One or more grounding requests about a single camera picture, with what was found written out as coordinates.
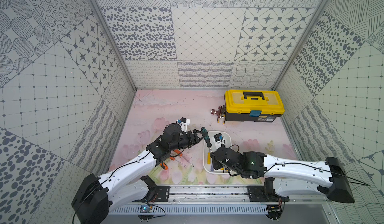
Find green black handle screwdriver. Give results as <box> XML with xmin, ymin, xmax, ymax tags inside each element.
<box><xmin>201</xmin><ymin>127</ymin><xmax>212</xmax><ymax>153</ymax></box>

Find large orange black screwdriver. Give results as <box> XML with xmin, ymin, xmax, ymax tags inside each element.
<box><xmin>174</xmin><ymin>150</ymin><xmax>195</xmax><ymax>167</ymax></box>

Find yellow handle screwdriver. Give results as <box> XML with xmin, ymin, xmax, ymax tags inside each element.
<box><xmin>207</xmin><ymin>152</ymin><xmax>212</xmax><ymax>165</ymax></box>

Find white plastic storage box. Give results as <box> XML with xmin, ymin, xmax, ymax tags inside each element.
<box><xmin>203</xmin><ymin>131</ymin><xmax>232</xmax><ymax>176</ymax></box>

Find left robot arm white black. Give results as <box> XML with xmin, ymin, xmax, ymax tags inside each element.
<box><xmin>72</xmin><ymin>118</ymin><xmax>208</xmax><ymax>224</ymax></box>

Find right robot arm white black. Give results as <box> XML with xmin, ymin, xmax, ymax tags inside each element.
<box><xmin>210</xmin><ymin>145</ymin><xmax>355</xmax><ymax>204</ymax></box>

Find medium orange black screwdriver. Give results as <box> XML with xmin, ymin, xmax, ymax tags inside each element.
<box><xmin>169</xmin><ymin>157</ymin><xmax>186</xmax><ymax>167</ymax></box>

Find small orange black screwdriver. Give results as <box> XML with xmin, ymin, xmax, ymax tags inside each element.
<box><xmin>160</xmin><ymin>162</ymin><xmax>169</xmax><ymax>171</ymax></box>

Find red brown small tool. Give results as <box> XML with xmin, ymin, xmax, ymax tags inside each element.
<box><xmin>211</xmin><ymin>109</ymin><xmax>221</xmax><ymax>116</ymax></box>

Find yellow black toolbox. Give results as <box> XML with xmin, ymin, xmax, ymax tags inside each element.
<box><xmin>225</xmin><ymin>90</ymin><xmax>285</xmax><ymax>123</ymax></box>

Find right circuit board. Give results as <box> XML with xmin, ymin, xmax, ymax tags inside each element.
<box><xmin>266</xmin><ymin>205</ymin><xmax>283</xmax><ymax>221</ymax></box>

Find circuit board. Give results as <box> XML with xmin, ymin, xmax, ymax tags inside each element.
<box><xmin>266</xmin><ymin>205</ymin><xmax>283</xmax><ymax>221</ymax></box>
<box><xmin>138</xmin><ymin>205</ymin><xmax>154</xmax><ymax>221</ymax></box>

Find left circuit board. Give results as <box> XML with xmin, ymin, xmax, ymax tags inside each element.
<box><xmin>138</xmin><ymin>205</ymin><xmax>154</xmax><ymax>221</ymax></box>

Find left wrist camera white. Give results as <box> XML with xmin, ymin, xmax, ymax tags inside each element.
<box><xmin>177</xmin><ymin>117</ymin><xmax>190</xmax><ymax>133</ymax></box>

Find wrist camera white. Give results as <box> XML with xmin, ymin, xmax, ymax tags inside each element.
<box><xmin>214</xmin><ymin>133</ymin><xmax>226</xmax><ymax>149</ymax></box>
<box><xmin>177</xmin><ymin>117</ymin><xmax>190</xmax><ymax>133</ymax></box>

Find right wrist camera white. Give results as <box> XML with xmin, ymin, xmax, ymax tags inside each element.
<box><xmin>214</xmin><ymin>133</ymin><xmax>226</xmax><ymax>149</ymax></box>

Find yellow handled pliers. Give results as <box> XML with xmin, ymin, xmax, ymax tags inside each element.
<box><xmin>216</xmin><ymin>106</ymin><xmax>226</xmax><ymax>124</ymax></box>

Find aluminium rail frame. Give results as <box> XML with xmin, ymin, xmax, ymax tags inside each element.
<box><xmin>85</xmin><ymin>183</ymin><xmax>334</xmax><ymax>206</ymax></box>

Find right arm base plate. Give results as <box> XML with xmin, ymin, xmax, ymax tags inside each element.
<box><xmin>247</xmin><ymin>186</ymin><xmax>290</xmax><ymax>203</ymax></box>

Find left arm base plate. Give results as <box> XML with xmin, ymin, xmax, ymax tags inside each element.
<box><xmin>141</xmin><ymin>186</ymin><xmax>170</xmax><ymax>203</ymax></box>

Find white slotted cable duct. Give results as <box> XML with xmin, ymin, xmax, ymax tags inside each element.
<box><xmin>110</xmin><ymin>204</ymin><xmax>267</xmax><ymax>216</ymax></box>

